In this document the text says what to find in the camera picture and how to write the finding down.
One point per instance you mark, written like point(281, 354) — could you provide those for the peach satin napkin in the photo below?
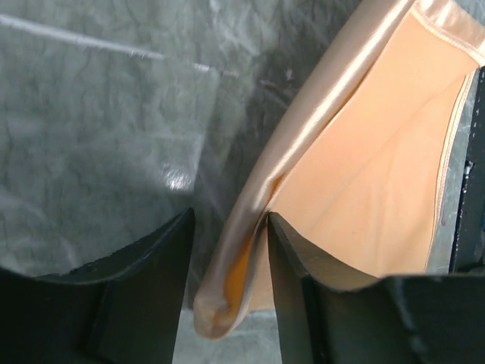
point(358, 163)

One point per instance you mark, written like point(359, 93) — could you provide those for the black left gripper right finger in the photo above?
point(330, 312)

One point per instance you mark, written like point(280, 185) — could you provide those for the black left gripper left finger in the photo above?
point(123, 308)

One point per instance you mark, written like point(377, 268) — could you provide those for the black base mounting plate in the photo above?
point(468, 245)

